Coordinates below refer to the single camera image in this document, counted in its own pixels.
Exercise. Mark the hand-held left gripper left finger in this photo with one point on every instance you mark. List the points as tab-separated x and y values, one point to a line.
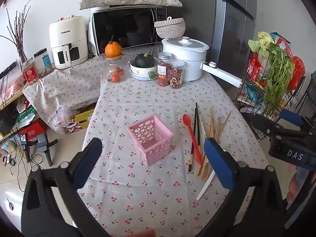
86	164

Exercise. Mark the red snack packet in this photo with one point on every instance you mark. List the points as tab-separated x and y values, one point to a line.
254	66

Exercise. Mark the grey refrigerator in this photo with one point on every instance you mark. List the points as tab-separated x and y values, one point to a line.
234	29

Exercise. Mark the small green fruit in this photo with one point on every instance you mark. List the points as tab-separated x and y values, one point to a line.
151	74

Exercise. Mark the blue box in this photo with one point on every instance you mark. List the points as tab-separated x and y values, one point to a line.
275	36

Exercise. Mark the red label glass jar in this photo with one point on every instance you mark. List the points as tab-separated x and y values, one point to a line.
29	75

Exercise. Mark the jar of red berries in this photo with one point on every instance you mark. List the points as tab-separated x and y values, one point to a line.
163	74

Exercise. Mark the pale patterned chopstick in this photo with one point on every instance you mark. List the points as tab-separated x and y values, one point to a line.
203	127

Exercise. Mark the pink perforated basket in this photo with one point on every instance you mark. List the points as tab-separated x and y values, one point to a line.
158	150

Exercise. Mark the red plastic bag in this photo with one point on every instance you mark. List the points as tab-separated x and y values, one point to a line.
297	71

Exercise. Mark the red spoon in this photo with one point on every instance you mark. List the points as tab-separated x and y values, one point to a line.
187	121

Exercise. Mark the wooden shelf cabinet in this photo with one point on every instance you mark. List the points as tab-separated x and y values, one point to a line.
9	103

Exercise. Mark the white air fryer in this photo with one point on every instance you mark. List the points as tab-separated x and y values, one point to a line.
66	34

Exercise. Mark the black power strip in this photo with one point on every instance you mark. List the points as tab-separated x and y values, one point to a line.
7	70

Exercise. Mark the jar of dried rings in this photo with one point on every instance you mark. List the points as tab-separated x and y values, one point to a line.
177	77

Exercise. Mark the large orange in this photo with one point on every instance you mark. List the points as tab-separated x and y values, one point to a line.
113	49

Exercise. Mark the glass jar with wooden lid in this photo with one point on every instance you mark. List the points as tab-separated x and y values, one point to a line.
111	65

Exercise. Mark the black chopstick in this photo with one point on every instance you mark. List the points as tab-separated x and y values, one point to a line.
197	130
193	138

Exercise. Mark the white spoon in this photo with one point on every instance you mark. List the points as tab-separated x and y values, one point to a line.
205	187

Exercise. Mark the white flower bowl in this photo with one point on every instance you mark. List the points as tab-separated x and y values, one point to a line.
138	72

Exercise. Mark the green packet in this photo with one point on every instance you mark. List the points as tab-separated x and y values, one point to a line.
26	114

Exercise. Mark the green squash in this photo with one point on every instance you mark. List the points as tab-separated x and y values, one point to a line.
143	60

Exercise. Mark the clear plastic bag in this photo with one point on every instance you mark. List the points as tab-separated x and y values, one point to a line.
61	118

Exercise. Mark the person's right hand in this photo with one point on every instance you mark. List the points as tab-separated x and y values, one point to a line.
293	185

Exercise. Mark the teal packet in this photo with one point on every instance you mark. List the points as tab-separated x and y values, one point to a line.
254	95

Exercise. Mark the green leafy herbs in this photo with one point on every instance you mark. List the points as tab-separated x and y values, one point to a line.
279	74

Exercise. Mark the pink plastic bag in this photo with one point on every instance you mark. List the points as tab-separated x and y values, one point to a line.
14	86

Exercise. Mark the dry twig bundle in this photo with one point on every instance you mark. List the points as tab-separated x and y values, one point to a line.
18	34

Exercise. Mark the black microwave oven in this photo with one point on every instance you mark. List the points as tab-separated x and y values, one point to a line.
123	29

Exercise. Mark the black lid plastic container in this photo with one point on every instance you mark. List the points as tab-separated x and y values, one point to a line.
45	61

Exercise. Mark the red box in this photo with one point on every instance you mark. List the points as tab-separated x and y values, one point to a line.
32	130

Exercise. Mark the yellow cardboard box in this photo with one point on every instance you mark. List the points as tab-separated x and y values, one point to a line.
82	118

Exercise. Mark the white electric pot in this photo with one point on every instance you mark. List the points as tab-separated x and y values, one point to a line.
184	56

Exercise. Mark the napa cabbage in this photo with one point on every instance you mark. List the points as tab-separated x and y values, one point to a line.
259	42

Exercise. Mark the woven lidded basket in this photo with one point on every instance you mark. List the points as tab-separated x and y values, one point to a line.
170	29

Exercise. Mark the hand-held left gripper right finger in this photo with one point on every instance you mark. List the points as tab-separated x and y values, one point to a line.
219	164

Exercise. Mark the cherry print tablecloth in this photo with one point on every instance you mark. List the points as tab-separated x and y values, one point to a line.
74	86
148	103

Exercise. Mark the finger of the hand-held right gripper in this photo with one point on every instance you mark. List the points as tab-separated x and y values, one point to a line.
291	117
265	126

